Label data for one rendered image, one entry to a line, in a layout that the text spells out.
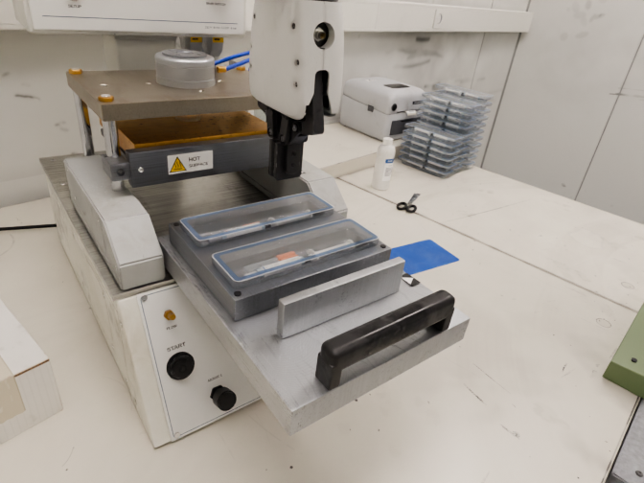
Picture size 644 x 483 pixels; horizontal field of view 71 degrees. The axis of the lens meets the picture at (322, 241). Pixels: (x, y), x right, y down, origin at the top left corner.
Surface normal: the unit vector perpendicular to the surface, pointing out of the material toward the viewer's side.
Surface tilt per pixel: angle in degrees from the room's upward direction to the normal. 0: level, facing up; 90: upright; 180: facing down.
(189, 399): 65
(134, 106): 90
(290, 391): 0
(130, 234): 41
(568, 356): 0
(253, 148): 90
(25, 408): 90
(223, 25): 90
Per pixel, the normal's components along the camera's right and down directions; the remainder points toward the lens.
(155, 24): 0.59, 0.45
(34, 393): 0.77, 0.37
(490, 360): 0.10, -0.86
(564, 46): -0.69, 0.30
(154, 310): 0.58, 0.05
